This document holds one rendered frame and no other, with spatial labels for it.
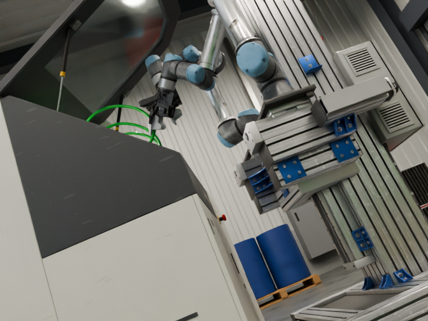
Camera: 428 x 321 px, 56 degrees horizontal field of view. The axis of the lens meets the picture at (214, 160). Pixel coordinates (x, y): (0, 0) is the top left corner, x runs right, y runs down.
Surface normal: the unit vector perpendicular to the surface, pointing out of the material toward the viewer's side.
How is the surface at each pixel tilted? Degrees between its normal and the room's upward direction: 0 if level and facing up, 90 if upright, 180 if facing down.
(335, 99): 90
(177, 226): 90
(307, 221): 90
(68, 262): 90
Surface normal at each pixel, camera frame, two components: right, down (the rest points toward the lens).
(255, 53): -0.38, 0.00
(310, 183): 0.04, -0.33
